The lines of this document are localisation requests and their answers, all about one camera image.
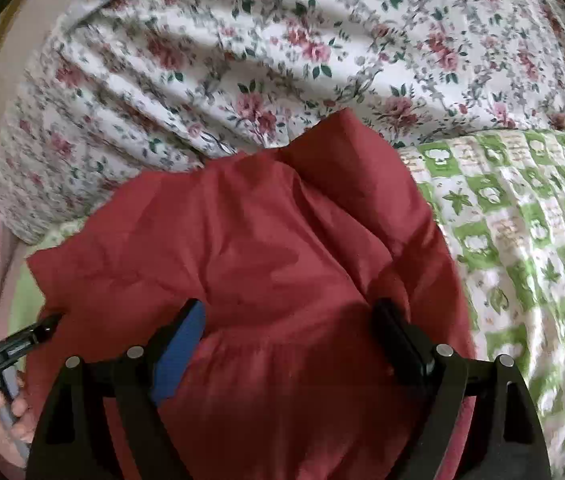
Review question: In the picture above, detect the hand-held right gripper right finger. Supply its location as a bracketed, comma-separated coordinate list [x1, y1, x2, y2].
[369, 299, 553, 480]

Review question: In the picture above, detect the floral quilt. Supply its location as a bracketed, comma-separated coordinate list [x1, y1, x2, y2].
[0, 0, 565, 246]

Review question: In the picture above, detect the green patterned blanket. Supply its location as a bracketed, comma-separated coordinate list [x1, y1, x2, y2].
[10, 127, 565, 480]

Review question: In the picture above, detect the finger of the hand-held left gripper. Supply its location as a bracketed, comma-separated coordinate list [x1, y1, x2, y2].
[7, 314, 62, 356]

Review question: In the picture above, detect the red quilted jacket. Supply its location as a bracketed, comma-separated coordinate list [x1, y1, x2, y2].
[23, 107, 478, 480]

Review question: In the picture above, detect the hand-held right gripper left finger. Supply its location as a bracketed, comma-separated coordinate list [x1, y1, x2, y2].
[26, 299, 208, 480]

